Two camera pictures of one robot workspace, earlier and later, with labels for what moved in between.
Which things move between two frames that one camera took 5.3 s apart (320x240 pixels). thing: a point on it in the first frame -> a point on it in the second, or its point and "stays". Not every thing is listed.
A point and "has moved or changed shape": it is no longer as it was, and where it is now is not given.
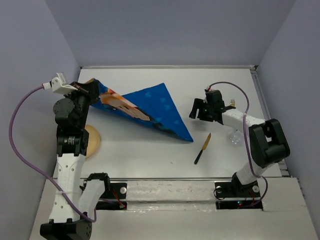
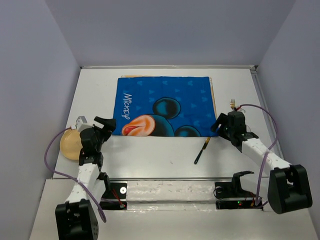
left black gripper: x=91 y=90 -> x=109 y=124
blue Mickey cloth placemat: x=153 y=106 has moved or changed shape
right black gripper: x=199 y=103 -> x=222 y=119
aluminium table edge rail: x=240 y=67 stays
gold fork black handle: x=232 y=104 stays
